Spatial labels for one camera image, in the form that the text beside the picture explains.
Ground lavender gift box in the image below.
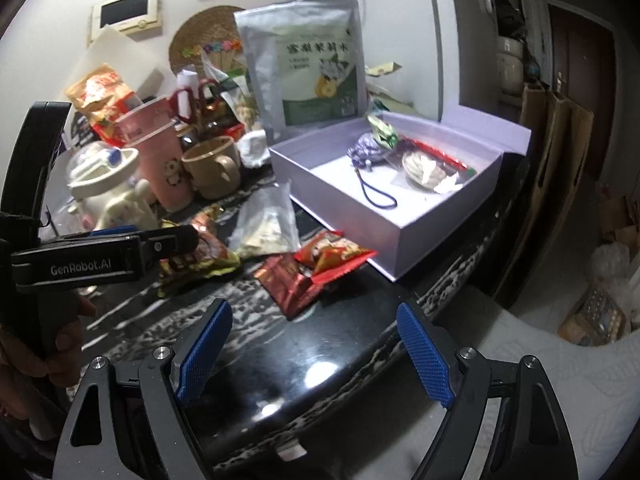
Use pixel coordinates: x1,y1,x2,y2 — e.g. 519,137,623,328
270,105,530,281

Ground white ceramic teapot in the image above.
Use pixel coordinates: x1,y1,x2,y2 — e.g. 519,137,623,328
66,141,158,231

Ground beige ceramic mug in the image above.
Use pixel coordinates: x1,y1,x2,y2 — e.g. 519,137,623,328
181,136,242,200

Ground dark red snack packet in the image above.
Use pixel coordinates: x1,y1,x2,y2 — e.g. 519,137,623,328
254,254,323,321

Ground silver pear tea pouch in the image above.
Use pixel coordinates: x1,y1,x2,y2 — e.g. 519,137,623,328
234,0,368,145

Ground wall intercom panel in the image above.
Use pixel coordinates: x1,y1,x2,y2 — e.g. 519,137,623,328
88,0,163,44

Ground white flower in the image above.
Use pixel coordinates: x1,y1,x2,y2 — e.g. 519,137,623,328
387,148,476,195

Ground clear bag of white snacks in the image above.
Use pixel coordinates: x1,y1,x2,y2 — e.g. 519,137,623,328
229,182,300,260

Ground brown paper bags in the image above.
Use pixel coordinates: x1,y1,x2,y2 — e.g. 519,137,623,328
492,84,594,306

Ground white refrigerator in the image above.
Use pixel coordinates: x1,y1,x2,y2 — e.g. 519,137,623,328
358,0,500,120

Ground purple silk drawstring pouch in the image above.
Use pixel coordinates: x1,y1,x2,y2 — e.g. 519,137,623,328
347,132,397,210

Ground pink paper cup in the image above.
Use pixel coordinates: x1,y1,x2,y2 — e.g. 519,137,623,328
115,96,193,212

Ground woven straw round mat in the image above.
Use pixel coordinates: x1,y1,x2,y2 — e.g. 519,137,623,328
168,6,244,76

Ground person left hand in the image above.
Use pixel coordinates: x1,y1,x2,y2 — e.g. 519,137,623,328
1,292,96,387

